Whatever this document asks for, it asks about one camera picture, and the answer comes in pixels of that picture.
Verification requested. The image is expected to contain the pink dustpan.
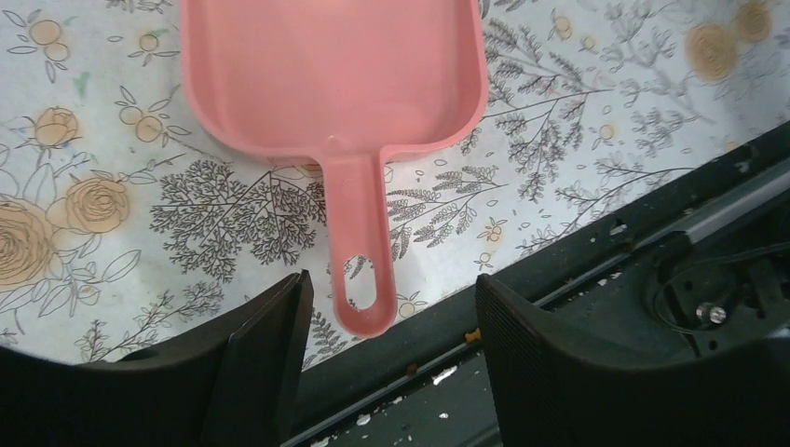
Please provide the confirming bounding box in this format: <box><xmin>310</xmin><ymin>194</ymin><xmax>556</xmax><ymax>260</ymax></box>
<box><xmin>179</xmin><ymin>1</ymin><xmax>488</xmax><ymax>338</ymax></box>

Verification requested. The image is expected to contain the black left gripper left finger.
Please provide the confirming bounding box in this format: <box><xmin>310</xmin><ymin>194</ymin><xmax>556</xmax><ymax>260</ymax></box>
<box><xmin>1</xmin><ymin>271</ymin><xmax>314</xmax><ymax>446</ymax></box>

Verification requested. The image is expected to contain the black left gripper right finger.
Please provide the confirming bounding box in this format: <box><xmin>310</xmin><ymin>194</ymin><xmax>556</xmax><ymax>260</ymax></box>
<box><xmin>475</xmin><ymin>275</ymin><xmax>789</xmax><ymax>446</ymax></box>

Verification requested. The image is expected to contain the floral table mat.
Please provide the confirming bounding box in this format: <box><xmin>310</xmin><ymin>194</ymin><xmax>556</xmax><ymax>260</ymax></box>
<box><xmin>1</xmin><ymin>1</ymin><xmax>789</xmax><ymax>367</ymax></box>

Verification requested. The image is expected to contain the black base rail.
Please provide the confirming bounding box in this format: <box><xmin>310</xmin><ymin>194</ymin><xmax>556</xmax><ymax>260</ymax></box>
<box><xmin>290</xmin><ymin>125</ymin><xmax>789</xmax><ymax>446</ymax></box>

